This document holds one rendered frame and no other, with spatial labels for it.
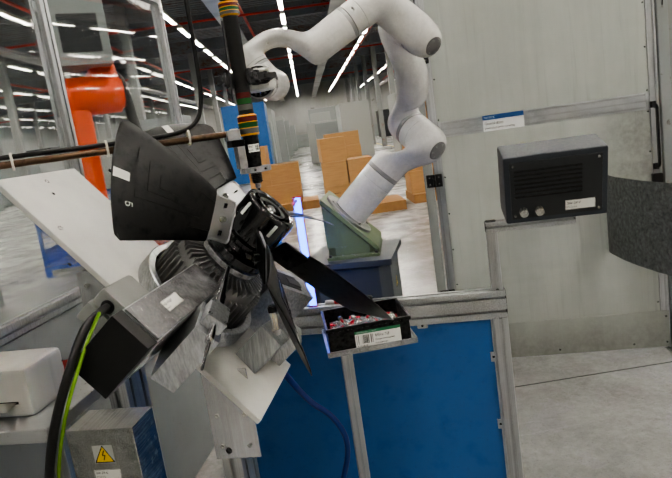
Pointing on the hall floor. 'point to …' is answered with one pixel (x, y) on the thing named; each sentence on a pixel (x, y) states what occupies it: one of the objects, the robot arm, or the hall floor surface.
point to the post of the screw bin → (355, 416)
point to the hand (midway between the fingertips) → (239, 77)
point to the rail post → (508, 397)
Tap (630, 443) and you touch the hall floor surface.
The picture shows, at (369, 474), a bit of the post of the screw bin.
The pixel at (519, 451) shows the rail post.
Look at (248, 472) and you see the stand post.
